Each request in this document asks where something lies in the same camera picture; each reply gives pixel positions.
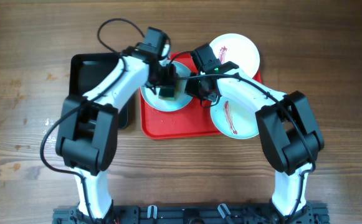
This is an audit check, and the black water tray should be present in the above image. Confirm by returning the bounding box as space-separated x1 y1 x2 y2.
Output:
67 52 135 130

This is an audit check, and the white plate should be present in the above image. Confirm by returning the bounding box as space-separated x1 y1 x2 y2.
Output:
210 97 259 139
209 33 260 78
140 61 192 112

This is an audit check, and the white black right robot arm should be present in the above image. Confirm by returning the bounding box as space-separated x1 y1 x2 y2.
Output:
185 68 325 223

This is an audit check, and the green yellow sponge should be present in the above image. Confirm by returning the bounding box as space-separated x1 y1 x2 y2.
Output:
158 86 176 100

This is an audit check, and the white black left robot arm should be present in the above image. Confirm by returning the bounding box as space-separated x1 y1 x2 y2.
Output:
55 44 170 223

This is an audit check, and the red serving tray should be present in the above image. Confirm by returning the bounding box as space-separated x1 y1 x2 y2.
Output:
140 51 262 140

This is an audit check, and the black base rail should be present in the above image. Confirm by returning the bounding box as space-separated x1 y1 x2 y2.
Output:
52 202 330 224

